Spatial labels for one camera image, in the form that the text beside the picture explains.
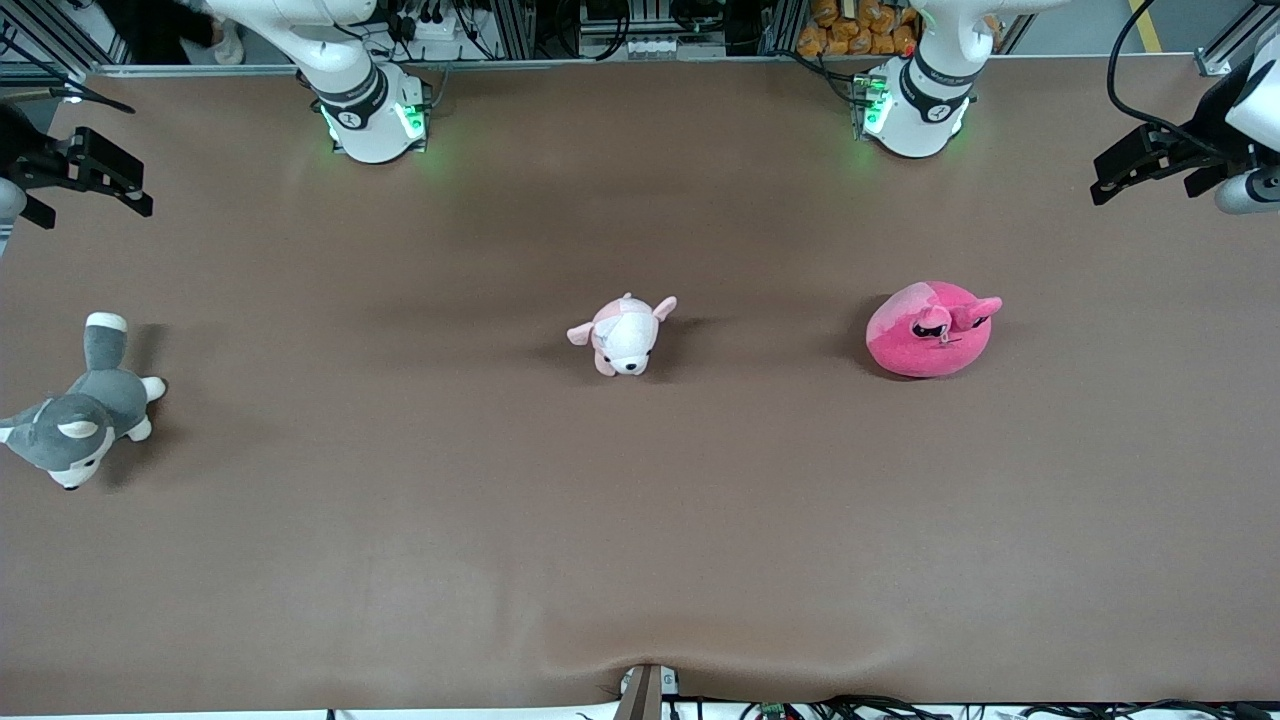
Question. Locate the white power strip with plugs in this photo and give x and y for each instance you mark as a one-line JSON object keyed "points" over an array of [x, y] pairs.
{"points": [[430, 28]]}

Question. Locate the brown camera stand post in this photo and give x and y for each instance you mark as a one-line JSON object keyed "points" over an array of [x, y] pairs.
{"points": [[640, 700]]}

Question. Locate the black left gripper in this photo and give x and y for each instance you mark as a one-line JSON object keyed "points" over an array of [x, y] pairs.
{"points": [[1204, 133]]}

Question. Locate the person leg dark trousers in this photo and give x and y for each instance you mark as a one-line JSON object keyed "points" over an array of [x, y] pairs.
{"points": [[160, 30]]}

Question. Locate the small white connector block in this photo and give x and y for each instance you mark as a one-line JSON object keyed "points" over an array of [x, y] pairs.
{"points": [[660, 47]]}

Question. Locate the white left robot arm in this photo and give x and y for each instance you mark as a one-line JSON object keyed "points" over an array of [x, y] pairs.
{"points": [[920, 120]]}

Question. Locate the aluminium frame post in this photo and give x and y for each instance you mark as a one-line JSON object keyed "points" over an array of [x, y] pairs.
{"points": [[512, 30], [785, 25]]}

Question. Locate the silver table edge rail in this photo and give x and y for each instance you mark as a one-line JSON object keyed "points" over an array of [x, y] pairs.
{"points": [[600, 62]]}

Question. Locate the brown table cover mat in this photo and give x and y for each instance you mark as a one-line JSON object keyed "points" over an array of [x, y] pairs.
{"points": [[640, 500]]}

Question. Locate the silver table clamp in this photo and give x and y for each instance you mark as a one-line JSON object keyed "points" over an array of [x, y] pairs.
{"points": [[670, 683]]}

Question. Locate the pale pink white puppy plush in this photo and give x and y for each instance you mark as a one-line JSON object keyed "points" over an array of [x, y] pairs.
{"points": [[625, 340]]}

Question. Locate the round hot pink plush toy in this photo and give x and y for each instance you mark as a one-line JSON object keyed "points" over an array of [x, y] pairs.
{"points": [[915, 345]]}

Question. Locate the slanted aluminium frame profile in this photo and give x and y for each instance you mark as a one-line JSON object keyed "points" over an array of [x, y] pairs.
{"points": [[1225, 55], [60, 40]]}

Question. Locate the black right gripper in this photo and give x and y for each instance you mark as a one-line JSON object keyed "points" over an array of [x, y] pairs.
{"points": [[22, 148]]}

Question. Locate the grey white husky plush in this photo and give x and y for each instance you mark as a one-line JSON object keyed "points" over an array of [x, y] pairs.
{"points": [[90, 400]]}

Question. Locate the orange snack bags pile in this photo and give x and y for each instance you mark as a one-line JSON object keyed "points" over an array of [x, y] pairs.
{"points": [[860, 35]]}

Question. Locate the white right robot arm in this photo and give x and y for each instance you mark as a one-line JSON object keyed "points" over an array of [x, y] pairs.
{"points": [[370, 130]]}

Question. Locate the small green circuit board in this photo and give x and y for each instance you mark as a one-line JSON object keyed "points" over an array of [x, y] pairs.
{"points": [[772, 711]]}

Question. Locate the white shoe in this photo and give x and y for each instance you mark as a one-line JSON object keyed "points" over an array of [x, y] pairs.
{"points": [[230, 45]]}

